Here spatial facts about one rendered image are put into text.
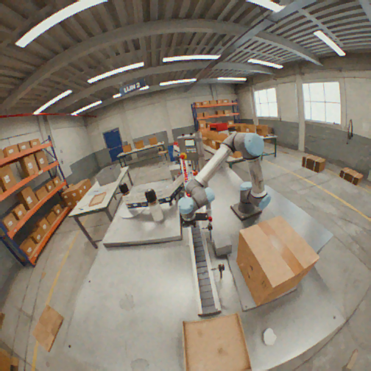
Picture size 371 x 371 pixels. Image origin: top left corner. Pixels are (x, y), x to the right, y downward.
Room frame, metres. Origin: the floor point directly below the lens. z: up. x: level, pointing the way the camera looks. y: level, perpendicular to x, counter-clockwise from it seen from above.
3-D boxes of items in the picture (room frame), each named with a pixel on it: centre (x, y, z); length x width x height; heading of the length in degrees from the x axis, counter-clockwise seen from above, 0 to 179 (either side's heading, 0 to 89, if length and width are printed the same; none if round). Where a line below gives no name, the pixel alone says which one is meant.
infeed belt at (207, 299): (0.97, -0.01, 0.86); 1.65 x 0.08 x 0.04; 178
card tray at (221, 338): (-0.03, 0.02, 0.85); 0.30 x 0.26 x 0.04; 178
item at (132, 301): (0.84, 0.09, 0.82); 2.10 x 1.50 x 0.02; 178
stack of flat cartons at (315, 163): (2.64, -3.93, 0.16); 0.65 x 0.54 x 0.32; 11
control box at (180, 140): (1.07, -0.10, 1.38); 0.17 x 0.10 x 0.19; 53
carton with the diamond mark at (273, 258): (0.27, -0.32, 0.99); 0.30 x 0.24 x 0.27; 2
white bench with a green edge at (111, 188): (2.38, 1.58, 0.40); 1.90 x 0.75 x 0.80; 6
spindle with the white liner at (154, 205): (0.90, 0.27, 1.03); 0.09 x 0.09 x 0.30
